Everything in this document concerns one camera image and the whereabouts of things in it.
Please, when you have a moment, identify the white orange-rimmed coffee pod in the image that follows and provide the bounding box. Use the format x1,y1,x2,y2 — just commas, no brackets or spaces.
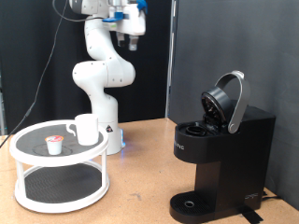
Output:
44,134,64,156

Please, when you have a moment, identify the grey metal frame pole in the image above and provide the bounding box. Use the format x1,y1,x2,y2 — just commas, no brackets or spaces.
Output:
164,0,178,119

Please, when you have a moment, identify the black tape strip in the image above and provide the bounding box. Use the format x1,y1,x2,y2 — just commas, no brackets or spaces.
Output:
238,204,264,224

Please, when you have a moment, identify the black power cord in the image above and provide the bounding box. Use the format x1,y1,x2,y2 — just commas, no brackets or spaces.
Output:
261,190,283,202

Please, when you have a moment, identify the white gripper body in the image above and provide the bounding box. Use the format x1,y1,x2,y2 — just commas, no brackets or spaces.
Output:
109,0,147,36

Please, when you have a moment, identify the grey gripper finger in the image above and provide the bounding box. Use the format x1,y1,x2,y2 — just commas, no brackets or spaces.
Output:
128,35,140,51
116,32,126,49

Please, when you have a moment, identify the black Keurig coffee machine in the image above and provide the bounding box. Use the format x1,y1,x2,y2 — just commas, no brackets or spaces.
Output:
169,70,277,224

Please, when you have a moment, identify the black curtain backdrop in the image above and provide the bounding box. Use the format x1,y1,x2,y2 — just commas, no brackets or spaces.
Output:
0,0,173,135

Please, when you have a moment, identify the blue mounted wrist camera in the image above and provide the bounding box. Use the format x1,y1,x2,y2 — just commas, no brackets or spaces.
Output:
102,11,126,24

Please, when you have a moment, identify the white two-tier turntable stand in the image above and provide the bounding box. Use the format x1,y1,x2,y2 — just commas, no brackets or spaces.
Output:
8,119,110,215

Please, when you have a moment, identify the blue cable clip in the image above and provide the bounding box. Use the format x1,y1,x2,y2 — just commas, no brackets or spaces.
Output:
135,0,149,14

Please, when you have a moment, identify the white ceramic mug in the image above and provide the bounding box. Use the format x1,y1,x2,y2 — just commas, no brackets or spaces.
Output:
65,113,100,147

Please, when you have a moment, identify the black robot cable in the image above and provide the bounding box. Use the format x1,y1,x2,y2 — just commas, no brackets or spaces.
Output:
0,0,94,147

